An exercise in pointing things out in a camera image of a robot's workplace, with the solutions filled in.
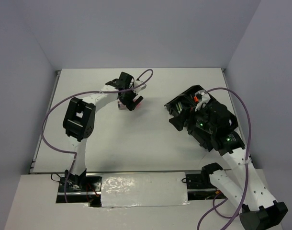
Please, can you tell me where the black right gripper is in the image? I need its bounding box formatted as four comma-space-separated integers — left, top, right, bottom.
168, 101, 216, 134

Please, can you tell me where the pink glue bottle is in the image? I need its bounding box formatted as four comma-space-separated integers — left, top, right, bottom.
117, 98, 142, 111

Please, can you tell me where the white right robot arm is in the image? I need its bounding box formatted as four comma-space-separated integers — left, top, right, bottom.
165, 102, 288, 230

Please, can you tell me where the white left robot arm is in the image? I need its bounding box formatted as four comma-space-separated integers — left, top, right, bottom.
63, 72, 146, 191

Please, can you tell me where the black organizer tray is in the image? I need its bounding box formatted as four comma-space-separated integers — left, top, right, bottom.
164, 84, 238, 144

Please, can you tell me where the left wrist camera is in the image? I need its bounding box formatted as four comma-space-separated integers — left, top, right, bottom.
133, 80, 147, 92

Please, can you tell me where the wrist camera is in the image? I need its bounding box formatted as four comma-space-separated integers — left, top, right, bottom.
194, 90, 211, 112
133, 80, 147, 92

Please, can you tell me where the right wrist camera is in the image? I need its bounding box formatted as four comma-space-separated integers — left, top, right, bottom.
194, 90, 211, 112

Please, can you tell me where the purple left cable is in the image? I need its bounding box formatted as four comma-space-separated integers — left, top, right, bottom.
40, 69, 154, 204

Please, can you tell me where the purple cable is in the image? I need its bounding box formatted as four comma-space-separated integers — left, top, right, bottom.
40, 69, 154, 204
196, 87, 253, 230

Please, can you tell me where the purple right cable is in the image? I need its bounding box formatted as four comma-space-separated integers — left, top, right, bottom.
196, 87, 253, 230

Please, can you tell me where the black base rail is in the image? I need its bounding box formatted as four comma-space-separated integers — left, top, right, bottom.
56, 172, 225, 208

